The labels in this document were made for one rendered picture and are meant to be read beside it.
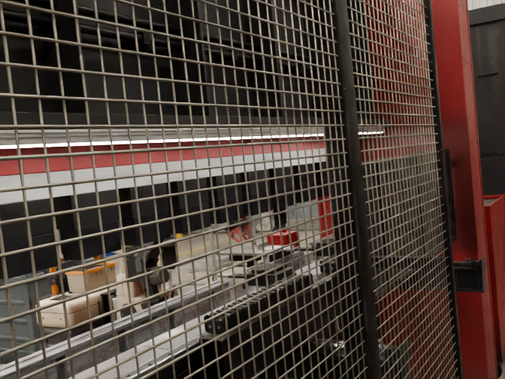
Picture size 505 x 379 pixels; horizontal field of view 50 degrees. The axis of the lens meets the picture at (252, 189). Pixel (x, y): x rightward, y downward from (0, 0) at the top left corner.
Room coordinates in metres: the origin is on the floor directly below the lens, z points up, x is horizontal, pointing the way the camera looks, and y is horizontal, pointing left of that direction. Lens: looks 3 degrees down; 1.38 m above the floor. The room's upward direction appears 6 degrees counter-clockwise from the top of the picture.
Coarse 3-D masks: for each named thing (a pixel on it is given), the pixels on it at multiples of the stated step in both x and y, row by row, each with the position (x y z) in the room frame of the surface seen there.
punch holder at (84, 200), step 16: (112, 192) 1.46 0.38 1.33; (64, 208) 1.36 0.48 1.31; (112, 208) 1.45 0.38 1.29; (64, 224) 1.37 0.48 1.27; (80, 224) 1.36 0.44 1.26; (96, 224) 1.40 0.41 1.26; (112, 224) 1.45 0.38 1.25; (96, 240) 1.40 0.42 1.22; (112, 240) 1.44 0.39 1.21; (64, 256) 1.38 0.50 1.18; (80, 256) 1.35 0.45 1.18
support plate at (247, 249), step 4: (228, 248) 2.40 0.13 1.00; (232, 248) 2.39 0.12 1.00; (236, 248) 2.38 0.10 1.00; (240, 248) 2.37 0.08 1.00; (244, 248) 2.36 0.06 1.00; (248, 248) 2.35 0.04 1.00; (256, 248) 2.32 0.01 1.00; (220, 252) 2.32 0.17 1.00; (224, 252) 2.31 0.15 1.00; (228, 252) 2.30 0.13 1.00; (232, 252) 2.29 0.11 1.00; (236, 252) 2.28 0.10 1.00; (240, 252) 2.27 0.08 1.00; (244, 252) 2.26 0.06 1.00; (248, 252) 2.25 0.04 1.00; (256, 252) 2.23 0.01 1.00; (260, 252) 2.22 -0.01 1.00
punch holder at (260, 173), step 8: (240, 176) 2.03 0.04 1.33; (248, 176) 2.01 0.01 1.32; (264, 176) 2.10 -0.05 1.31; (248, 184) 2.01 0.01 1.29; (264, 184) 2.10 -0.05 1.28; (248, 192) 2.02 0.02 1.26; (256, 192) 2.05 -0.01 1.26; (264, 192) 2.09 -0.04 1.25; (264, 200) 2.09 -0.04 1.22; (256, 208) 2.04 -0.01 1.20; (264, 208) 2.08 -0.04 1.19
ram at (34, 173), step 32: (32, 160) 1.27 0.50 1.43; (64, 160) 1.34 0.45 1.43; (96, 160) 1.42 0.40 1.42; (128, 160) 1.52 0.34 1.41; (160, 160) 1.63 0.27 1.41; (192, 160) 1.75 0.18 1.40; (224, 160) 1.90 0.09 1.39; (256, 160) 2.07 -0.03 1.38; (288, 160) 2.27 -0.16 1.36; (32, 192) 1.26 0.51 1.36; (64, 192) 1.33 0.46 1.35
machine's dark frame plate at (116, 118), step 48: (48, 0) 1.20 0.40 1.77; (96, 0) 1.40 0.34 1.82; (144, 0) 1.55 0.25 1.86; (192, 0) 1.57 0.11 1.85; (240, 0) 1.97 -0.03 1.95; (288, 0) 2.27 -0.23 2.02; (0, 48) 1.17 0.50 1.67; (48, 48) 1.25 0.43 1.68; (144, 48) 1.53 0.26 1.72; (192, 48) 1.58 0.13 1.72; (240, 48) 1.94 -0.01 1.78; (96, 96) 1.37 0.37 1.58; (144, 96) 1.52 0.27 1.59; (192, 96) 1.59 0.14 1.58; (240, 96) 1.91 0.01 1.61; (288, 96) 2.20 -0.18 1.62
